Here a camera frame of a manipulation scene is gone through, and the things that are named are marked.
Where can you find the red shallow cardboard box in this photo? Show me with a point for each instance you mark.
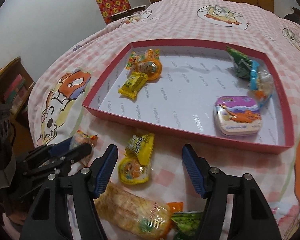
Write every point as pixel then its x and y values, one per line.
pixel 195 73

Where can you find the green snack bag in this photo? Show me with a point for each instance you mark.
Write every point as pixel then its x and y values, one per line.
pixel 186 224

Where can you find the blue clear candy bag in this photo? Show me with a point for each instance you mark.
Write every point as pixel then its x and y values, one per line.
pixel 261 84

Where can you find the yellow candy packet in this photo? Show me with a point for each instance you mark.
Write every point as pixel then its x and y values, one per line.
pixel 133 84

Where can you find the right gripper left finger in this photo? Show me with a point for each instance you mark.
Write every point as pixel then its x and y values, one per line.
pixel 48 216

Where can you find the yellow jelly cup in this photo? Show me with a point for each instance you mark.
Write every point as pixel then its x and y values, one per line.
pixel 131 172

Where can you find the clear colourful candy packet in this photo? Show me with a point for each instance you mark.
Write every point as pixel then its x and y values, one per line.
pixel 79 138

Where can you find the orange striped candy wrapper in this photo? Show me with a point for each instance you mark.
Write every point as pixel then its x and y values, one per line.
pixel 136 57

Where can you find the pink checkered cartoon bedsheet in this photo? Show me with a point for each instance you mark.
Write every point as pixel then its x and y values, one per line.
pixel 56 108

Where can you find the dark green snack packet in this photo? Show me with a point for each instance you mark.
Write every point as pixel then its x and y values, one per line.
pixel 242 63

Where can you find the wooden bookshelf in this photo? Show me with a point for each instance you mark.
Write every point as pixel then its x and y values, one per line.
pixel 15 87

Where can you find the rice cracker package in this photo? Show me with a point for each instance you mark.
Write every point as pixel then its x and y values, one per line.
pixel 145 218

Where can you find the purple cartoon candy tin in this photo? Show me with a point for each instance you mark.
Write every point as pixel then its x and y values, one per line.
pixel 237 115

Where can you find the yellow mesh snack packet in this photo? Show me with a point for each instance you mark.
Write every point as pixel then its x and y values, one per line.
pixel 141 147

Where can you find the orange jelly cup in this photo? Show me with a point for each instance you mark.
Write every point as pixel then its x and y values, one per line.
pixel 151 67

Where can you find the dark wooden side table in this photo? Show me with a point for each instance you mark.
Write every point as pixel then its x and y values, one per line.
pixel 127 13

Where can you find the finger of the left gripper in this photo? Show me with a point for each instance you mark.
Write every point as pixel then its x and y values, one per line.
pixel 45 152
pixel 60 166

